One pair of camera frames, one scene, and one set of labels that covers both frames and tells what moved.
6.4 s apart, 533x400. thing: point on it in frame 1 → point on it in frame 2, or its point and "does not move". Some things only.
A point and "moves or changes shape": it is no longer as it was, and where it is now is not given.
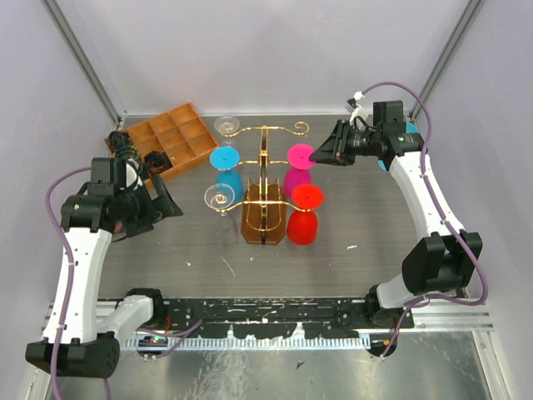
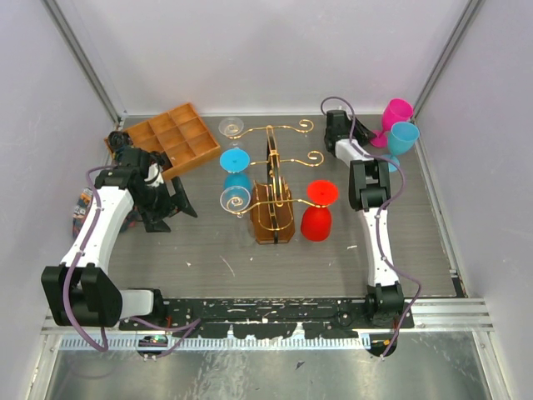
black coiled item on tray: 157,161 does not move
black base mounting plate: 276,317 does not move
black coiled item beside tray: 120,142 does not move
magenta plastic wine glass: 298,172 moves or changes shape
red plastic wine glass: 302,226 → 316,222
